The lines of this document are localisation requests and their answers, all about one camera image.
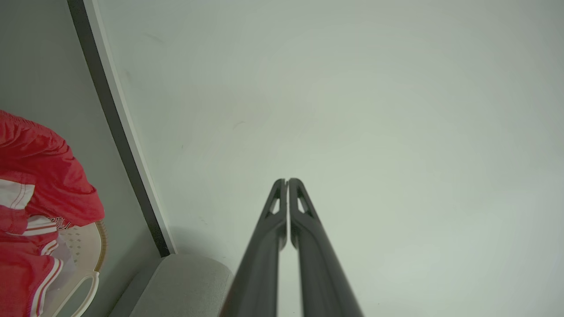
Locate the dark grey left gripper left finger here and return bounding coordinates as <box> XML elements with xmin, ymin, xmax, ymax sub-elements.
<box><xmin>220</xmin><ymin>178</ymin><xmax>288</xmax><ymax>317</ymax></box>

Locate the red garment with white trim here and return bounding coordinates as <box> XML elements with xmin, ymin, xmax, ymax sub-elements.
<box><xmin>0</xmin><ymin>110</ymin><xmax>105</xmax><ymax>317</ymax></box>

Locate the cream laundry basket brown rim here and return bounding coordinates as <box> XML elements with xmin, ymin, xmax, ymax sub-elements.
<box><xmin>42</xmin><ymin>220</ymin><xmax>108</xmax><ymax>317</ymax></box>

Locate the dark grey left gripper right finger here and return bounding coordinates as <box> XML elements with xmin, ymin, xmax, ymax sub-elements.
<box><xmin>289</xmin><ymin>178</ymin><xmax>364</xmax><ymax>317</ymax></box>

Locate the dark skirting board white edge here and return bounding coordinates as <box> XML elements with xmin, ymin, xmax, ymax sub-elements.
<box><xmin>67</xmin><ymin>0</ymin><xmax>177</xmax><ymax>258</ymax></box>

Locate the grey fabric sofa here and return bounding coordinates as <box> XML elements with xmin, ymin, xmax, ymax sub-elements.
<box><xmin>108</xmin><ymin>254</ymin><xmax>234</xmax><ymax>317</ymax></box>

